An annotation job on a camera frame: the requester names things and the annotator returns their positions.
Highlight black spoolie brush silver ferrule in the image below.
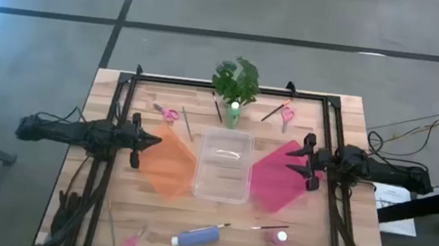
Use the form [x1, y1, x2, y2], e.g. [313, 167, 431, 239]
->
[189, 218, 232, 239]

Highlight orange dark paint brush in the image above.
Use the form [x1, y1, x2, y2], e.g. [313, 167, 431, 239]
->
[260, 95, 292, 126]

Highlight black cable bundle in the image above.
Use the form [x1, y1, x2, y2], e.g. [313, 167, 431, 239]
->
[41, 149, 114, 246]
[323, 180, 399, 246]

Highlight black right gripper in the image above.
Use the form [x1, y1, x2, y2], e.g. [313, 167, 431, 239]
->
[281, 130, 338, 194]

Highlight pink paint bottle white cap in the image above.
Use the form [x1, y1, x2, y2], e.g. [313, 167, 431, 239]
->
[263, 227, 290, 246]

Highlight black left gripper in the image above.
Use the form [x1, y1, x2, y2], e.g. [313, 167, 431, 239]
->
[116, 110, 166, 173]

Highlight purple paint bottle white cap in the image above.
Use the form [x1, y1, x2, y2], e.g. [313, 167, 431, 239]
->
[170, 220, 222, 246]

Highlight orange translucent plastic bin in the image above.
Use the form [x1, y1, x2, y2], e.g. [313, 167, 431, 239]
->
[133, 120, 203, 203]

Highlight white paper sheets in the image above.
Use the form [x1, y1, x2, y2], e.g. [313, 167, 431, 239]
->
[367, 181, 423, 238]

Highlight black paint brush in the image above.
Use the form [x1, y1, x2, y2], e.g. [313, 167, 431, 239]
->
[208, 91, 227, 124]

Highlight green potted monstera plant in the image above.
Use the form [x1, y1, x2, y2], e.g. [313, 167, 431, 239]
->
[208, 53, 264, 110]

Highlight clear plastic bin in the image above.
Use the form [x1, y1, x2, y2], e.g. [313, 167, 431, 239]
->
[191, 125, 258, 207]

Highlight white plastic object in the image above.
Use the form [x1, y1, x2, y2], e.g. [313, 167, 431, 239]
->
[417, 181, 439, 202]

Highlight green paint bottle white cap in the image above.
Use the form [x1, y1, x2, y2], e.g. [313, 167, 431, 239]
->
[225, 100, 244, 131]

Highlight pink translucent plastic bin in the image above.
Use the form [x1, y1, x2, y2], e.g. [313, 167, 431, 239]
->
[246, 134, 330, 220]

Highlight dark brush silver ferrule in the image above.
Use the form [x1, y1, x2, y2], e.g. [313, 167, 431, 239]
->
[249, 221, 291, 235]

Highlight black aluminium table frame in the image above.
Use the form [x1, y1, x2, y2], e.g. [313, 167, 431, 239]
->
[81, 59, 378, 246]

